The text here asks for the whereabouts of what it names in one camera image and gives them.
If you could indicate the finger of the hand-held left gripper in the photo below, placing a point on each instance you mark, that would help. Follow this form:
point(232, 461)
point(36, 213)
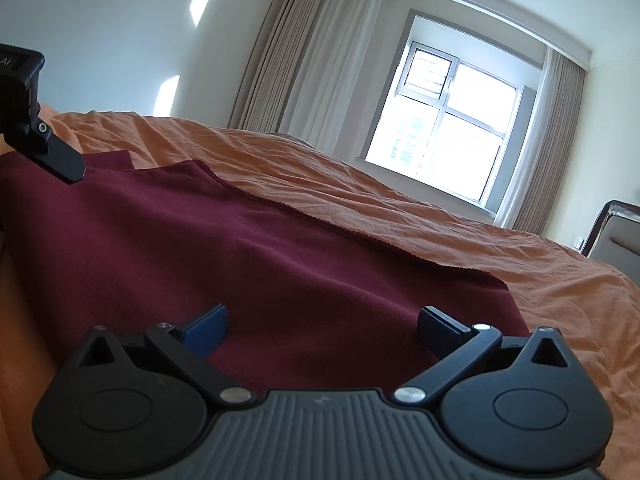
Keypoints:
point(55, 152)

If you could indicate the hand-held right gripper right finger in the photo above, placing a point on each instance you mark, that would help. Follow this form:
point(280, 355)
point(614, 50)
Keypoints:
point(442, 332)

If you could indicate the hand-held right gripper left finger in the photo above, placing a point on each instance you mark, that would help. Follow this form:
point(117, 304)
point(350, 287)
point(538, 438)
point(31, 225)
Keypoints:
point(205, 332)

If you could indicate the maroon long-sleeve shirt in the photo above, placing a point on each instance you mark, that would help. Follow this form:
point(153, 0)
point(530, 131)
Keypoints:
point(260, 270)

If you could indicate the orange duvet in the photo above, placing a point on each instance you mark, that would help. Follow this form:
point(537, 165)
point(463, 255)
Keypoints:
point(450, 230)

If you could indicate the brown padded bed headboard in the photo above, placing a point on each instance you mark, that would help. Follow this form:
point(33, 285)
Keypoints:
point(617, 240)

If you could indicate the beige curtain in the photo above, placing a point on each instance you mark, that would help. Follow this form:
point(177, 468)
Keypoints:
point(557, 155)
point(277, 55)

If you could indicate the white sheer curtain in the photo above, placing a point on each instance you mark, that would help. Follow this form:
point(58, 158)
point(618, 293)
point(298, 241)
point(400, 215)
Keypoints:
point(532, 135)
point(337, 65)

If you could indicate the white-framed window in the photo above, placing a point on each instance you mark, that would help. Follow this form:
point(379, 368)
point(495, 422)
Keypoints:
point(445, 110)

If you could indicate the white wall socket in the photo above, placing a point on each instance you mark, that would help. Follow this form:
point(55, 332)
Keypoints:
point(578, 241)

